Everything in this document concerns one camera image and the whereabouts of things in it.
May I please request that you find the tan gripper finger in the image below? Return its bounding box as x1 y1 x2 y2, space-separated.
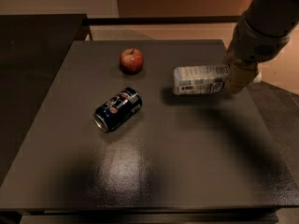
222 46 234 65
223 61 259 94

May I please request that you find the red apple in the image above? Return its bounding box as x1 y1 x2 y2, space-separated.
120 49 144 75

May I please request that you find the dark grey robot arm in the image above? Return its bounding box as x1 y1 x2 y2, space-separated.
223 0 299 93

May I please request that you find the blue Pepsi soda can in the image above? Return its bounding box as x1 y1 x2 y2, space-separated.
93 88 142 133

